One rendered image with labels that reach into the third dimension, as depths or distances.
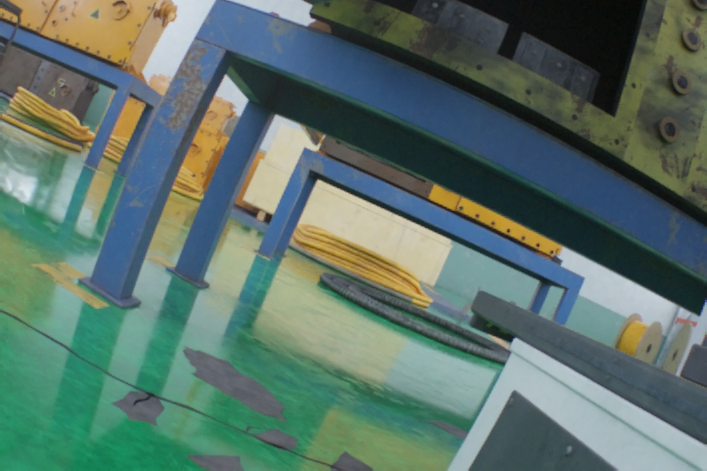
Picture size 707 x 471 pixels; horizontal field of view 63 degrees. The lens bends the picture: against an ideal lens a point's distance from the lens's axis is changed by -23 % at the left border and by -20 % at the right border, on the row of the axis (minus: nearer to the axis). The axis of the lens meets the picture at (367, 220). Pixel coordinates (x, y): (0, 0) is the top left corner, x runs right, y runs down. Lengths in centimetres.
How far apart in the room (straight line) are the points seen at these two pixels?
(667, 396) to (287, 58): 103
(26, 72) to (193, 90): 708
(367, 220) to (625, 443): 670
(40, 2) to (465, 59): 385
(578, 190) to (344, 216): 588
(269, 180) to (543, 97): 601
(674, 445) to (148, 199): 110
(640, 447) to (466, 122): 93
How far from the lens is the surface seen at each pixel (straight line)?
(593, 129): 130
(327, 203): 710
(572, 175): 130
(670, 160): 136
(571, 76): 153
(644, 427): 44
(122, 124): 762
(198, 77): 132
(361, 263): 555
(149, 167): 132
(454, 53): 127
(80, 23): 452
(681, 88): 139
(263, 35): 132
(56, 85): 804
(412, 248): 711
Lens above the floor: 32
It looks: 1 degrees up
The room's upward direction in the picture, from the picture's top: 24 degrees clockwise
